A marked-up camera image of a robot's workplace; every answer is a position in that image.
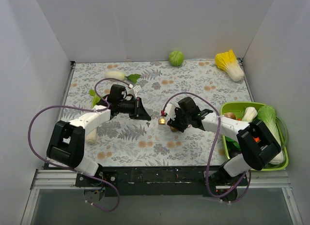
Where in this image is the large brass padlock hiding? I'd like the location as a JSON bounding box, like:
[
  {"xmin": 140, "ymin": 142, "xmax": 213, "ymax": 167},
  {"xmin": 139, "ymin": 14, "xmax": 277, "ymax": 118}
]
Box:
[{"xmin": 170, "ymin": 127, "xmax": 178, "ymax": 132}]

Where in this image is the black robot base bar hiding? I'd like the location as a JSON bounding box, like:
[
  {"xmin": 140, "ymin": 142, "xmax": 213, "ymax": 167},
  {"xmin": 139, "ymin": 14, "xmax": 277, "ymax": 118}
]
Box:
[{"xmin": 75, "ymin": 165, "xmax": 248, "ymax": 197}]

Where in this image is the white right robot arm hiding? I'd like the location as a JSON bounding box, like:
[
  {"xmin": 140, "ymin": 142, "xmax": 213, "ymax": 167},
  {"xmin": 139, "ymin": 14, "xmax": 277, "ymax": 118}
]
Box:
[{"xmin": 163, "ymin": 97, "xmax": 281, "ymax": 185}]

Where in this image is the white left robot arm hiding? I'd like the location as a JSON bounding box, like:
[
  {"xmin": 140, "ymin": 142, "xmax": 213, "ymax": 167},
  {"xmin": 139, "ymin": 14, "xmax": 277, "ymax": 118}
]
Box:
[{"xmin": 46, "ymin": 84, "xmax": 151, "ymax": 186}]

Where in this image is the small brass padlock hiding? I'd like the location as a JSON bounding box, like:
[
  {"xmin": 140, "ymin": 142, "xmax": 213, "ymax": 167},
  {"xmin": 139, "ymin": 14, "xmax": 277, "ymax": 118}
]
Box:
[{"xmin": 158, "ymin": 116, "xmax": 166, "ymax": 125}]

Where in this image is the white toy radish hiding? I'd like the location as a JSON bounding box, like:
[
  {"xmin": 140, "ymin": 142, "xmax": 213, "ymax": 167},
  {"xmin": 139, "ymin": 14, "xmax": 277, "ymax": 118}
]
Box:
[{"xmin": 105, "ymin": 71, "xmax": 140, "ymax": 84}]

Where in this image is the floral table mat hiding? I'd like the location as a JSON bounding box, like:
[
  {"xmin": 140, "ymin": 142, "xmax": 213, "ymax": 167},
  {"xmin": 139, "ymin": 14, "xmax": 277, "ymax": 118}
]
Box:
[{"xmin": 61, "ymin": 60, "xmax": 250, "ymax": 166}]

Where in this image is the brown toy onion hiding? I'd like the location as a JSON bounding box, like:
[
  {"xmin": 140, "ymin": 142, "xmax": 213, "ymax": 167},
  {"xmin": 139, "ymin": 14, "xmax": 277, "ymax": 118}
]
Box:
[{"xmin": 224, "ymin": 112, "xmax": 236, "ymax": 120}]

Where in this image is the green toy celery stalk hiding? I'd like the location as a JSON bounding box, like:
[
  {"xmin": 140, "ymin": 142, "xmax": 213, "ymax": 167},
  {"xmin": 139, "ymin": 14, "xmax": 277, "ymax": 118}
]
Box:
[{"xmin": 86, "ymin": 89, "xmax": 100, "ymax": 145}]

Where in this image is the purple toy eggplant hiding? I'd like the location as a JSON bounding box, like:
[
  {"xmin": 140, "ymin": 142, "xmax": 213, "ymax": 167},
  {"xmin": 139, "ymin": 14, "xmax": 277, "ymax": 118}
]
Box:
[{"xmin": 229, "ymin": 150, "xmax": 241, "ymax": 158}]

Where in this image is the green plastic basket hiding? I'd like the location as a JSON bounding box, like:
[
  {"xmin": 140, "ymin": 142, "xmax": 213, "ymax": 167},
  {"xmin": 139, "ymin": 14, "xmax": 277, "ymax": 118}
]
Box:
[{"xmin": 220, "ymin": 102, "xmax": 289, "ymax": 171}]

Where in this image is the toy bok choy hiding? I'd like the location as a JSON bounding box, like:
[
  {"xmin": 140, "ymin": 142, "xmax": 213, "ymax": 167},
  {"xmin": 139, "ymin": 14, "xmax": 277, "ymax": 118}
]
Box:
[{"xmin": 241, "ymin": 107, "xmax": 258, "ymax": 122}]

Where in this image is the yellow toy napa cabbage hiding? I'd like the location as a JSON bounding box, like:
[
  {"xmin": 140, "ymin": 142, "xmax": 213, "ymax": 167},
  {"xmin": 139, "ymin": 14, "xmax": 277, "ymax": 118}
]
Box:
[{"xmin": 215, "ymin": 49, "xmax": 244, "ymax": 82}]

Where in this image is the green toy napa cabbage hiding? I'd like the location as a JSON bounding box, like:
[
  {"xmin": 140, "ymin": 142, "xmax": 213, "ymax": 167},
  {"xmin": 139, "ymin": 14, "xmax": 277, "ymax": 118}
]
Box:
[{"xmin": 257, "ymin": 105, "xmax": 285, "ymax": 165}]

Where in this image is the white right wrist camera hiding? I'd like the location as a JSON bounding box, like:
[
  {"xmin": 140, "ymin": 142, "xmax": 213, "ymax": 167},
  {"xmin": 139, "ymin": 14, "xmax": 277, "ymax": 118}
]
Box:
[{"xmin": 161, "ymin": 103, "xmax": 176, "ymax": 120}]

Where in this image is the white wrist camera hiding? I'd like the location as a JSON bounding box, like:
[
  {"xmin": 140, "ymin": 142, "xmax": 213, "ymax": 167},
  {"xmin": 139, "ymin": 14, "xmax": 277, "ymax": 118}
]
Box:
[
  {"xmin": 127, "ymin": 84, "xmax": 142, "ymax": 98},
  {"xmin": 161, "ymin": 103, "xmax": 176, "ymax": 120}
]

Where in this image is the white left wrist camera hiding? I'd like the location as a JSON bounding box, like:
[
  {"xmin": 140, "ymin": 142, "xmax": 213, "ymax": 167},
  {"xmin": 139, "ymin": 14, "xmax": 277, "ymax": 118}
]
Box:
[{"xmin": 127, "ymin": 84, "xmax": 142, "ymax": 98}]

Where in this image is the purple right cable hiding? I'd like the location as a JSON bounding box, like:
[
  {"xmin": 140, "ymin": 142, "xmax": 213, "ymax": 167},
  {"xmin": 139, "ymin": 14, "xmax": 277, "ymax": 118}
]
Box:
[{"xmin": 161, "ymin": 92, "xmax": 252, "ymax": 199}]

